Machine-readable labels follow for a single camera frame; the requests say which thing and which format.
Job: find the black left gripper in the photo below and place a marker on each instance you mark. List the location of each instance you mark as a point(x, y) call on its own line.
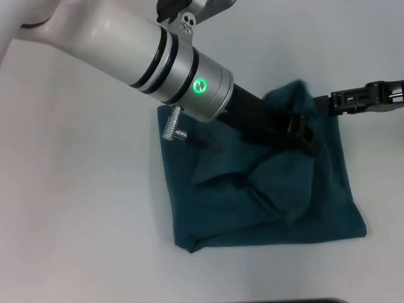
point(252, 113)

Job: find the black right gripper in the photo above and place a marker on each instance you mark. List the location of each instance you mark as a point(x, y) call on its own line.
point(386, 93)

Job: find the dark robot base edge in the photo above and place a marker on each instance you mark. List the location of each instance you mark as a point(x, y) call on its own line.
point(312, 300)

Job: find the teal blue FREE print T-shirt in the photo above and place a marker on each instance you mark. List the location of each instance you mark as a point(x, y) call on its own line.
point(252, 205)

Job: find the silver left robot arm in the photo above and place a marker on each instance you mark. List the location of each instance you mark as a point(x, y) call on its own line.
point(126, 47)

